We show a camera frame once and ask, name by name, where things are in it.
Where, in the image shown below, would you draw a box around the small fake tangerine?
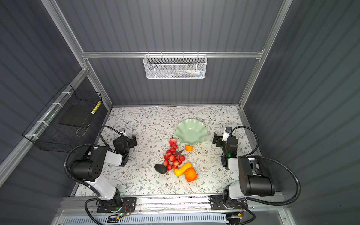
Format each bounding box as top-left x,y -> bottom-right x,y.
185,145 -> 193,152

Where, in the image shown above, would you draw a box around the dark fake avocado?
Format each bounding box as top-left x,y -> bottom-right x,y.
154,164 -> 167,174

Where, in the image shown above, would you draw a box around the large orange fake fruit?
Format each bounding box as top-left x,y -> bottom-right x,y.
184,168 -> 197,182

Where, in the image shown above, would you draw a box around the red fake cherry bunch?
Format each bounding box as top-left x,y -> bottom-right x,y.
163,145 -> 185,171

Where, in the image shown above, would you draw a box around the yellow orange fake squash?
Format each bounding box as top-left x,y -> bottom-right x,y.
174,162 -> 193,177

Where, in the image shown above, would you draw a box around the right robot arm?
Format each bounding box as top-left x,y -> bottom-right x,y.
212,132 -> 276,201

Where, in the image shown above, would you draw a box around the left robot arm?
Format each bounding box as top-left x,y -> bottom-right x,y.
64,136 -> 137,202

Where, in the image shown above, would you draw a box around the green scalloped fruit bowl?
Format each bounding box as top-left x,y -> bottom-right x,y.
175,119 -> 208,146

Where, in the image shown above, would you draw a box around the floral table mat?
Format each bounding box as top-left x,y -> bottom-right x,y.
98,106 -> 253,196

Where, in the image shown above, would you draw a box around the black pad in basket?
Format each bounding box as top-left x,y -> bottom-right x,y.
59,106 -> 95,128

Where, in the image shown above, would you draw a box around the items in white basket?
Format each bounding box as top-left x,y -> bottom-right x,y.
168,69 -> 205,78

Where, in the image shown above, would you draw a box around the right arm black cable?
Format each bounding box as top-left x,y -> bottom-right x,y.
231,125 -> 302,206

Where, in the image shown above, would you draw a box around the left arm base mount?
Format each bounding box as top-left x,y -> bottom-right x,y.
96,197 -> 137,213

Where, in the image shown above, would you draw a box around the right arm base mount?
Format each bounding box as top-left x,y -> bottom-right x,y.
208,195 -> 248,211

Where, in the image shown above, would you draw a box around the black wire wall basket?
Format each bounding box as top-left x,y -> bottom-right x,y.
22,83 -> 102,152

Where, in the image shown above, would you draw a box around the aluminium front rail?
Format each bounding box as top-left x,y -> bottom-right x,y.
55,192 -> 289,217

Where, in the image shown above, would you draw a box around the white wire wall basket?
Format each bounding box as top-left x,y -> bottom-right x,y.
143,55 -> 208,79

